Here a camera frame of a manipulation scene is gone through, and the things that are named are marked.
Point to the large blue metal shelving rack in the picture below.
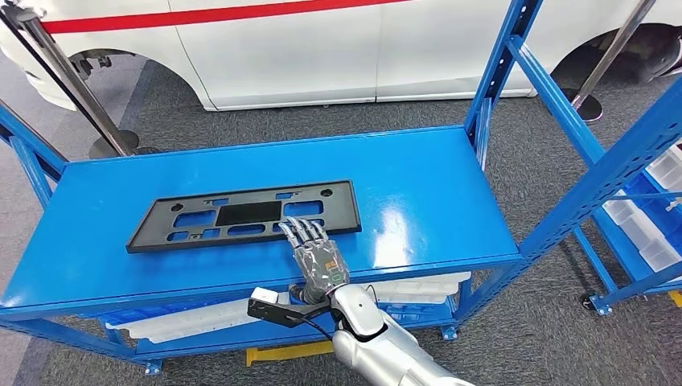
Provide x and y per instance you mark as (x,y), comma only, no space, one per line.
(213,277)

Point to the blue wheeled bin rack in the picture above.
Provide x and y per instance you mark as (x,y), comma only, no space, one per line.
(618,255)

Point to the white car with red stripe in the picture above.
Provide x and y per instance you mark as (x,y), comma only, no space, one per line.
(298,58)

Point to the blue plastic bin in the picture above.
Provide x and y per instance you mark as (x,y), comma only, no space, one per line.
(415,310)
(652,205)

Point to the yellow floor tape outline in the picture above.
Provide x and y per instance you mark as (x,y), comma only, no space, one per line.
(676,299)

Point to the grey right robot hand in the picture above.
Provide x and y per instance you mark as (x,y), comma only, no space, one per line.
(319,264)

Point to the chrome stanchion post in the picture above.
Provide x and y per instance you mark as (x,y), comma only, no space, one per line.
(69,80)
(586,104)

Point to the white plastic bin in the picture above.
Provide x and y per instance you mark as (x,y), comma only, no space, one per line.
(421,287)
(639,234)
(186,322)
(666,168)

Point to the black plastic plate part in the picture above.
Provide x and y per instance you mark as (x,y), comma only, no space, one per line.
(341,213)

